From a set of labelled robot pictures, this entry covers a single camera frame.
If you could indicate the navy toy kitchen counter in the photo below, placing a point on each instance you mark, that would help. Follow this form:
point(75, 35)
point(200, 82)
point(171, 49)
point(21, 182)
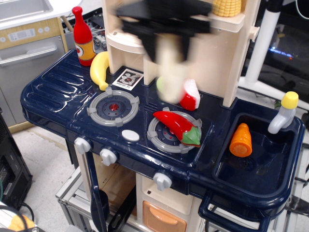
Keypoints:
point(252, 187)

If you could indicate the grey left stove burner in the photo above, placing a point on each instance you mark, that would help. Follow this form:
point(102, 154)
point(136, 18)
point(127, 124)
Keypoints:
point(113, 108)

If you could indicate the wooden toy dishwasher cabinet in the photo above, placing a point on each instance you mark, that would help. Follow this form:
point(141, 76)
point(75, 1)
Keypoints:
point(31, 39)

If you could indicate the red toy chili pepper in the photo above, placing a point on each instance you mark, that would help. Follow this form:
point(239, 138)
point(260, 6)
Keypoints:
point(185, 131)

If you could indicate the cream toy kitchen tower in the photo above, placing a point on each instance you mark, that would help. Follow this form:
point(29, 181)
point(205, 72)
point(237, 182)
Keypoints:
point(214, 61)

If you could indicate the grey left stove knob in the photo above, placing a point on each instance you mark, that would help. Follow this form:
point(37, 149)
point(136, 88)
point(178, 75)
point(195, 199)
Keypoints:
point(82, 145)

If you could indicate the white pipe stand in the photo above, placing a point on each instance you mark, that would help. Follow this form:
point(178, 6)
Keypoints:
point(278, 60)

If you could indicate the grey oval stove button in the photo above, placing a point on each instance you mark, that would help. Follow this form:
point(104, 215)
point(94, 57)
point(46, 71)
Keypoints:
point(130, 135)

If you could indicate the orange toy drawer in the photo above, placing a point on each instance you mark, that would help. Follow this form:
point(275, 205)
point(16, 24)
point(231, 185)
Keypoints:
point(159, 220)

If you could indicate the black white sticker label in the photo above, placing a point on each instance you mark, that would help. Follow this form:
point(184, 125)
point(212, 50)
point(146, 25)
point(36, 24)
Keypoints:
point(128, 79)

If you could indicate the red toy ketchup bottle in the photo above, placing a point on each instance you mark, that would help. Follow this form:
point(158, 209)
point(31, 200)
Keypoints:
point(83, 39)

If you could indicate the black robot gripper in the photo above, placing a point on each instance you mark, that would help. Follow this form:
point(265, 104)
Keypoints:
point(146, 18)

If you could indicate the grey stove knob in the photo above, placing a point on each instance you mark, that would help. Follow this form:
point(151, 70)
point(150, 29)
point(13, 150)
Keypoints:
point(162, 181)
point(82, 145)
point(108, 157)

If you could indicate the navy toy ladle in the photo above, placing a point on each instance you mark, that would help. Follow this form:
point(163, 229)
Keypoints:
point(97, 209)

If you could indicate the yellow toy corn cob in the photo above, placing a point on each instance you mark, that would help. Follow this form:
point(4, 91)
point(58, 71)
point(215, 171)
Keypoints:
point(226, 8)

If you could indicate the red white toy apple slice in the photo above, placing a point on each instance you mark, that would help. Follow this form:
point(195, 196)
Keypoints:
point(190, 98)

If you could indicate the cream toy detergent jug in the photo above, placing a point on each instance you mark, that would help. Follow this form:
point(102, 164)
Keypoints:
point(170, 66)

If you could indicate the grey toy faucet yellow cap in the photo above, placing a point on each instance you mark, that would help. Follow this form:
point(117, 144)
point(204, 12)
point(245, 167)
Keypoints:
point(285, 114)

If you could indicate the grey right stove knob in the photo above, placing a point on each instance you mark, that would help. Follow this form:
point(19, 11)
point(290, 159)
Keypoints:
point(162, 181)

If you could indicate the grey middle stove knob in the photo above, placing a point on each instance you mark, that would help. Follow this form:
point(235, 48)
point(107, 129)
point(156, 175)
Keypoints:
point(108, 157)

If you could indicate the orange toy carrot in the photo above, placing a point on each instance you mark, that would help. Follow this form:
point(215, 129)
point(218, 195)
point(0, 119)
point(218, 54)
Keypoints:
point(241, 142)

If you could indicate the green toy pear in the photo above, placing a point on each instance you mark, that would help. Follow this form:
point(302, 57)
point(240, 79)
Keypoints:
point(160, 84)

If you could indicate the aluminium extrusion frame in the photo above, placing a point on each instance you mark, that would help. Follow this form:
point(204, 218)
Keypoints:
point(74, 202)

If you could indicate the grey stove burner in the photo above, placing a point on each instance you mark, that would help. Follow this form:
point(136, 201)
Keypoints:
point(164, 139)
point(113, 108)

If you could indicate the yellow toy banana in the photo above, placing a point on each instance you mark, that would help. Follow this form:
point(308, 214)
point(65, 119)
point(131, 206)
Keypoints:
point(98, 70)

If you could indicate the black computer case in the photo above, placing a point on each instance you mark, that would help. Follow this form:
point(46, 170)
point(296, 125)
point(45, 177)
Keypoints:
point(15, 177)

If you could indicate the grey right stove burner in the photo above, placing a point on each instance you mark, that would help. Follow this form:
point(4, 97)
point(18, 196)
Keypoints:
point(164, 139)

